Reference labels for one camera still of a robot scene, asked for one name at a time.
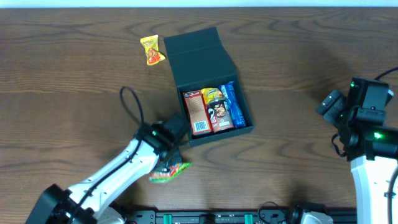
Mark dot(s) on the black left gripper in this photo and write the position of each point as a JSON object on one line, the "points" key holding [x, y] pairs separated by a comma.
{"points": [[173, 157]]}

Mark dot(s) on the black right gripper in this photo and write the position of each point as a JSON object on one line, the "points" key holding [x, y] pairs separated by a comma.
{"points": [[335, 102]]}

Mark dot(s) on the green Haribo candy bag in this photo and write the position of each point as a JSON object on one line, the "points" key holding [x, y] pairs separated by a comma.
{"points": [[164, 174]]}

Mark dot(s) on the red cardboard carton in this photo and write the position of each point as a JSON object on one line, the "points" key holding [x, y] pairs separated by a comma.
{"points": [[197, 113]]}

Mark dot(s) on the dark snack can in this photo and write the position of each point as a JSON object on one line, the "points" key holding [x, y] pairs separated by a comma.
{"points": [[220, 117]]}

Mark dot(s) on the black gift box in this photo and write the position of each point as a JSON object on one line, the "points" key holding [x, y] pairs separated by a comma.
{"points": [[199, 60]]}

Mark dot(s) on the yellow orange snack packet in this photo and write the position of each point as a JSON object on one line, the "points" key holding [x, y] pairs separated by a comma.
{"points": [[211, 94]]}

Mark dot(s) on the blue cookie pack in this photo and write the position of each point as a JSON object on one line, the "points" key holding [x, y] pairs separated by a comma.
{"points": [[230, 96]]}

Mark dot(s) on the yellow red snack packet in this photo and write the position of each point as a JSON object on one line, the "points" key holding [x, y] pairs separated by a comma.
{"points": [[151, 46]]}

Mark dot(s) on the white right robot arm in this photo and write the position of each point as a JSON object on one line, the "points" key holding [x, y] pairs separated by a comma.
{"points": [[370, 147]]}

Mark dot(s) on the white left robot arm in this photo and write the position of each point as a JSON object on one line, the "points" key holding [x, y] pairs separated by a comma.
{"points": [[153, 152]]}

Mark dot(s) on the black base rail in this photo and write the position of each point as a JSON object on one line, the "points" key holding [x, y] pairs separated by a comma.
{"points": [[269, 212]]}

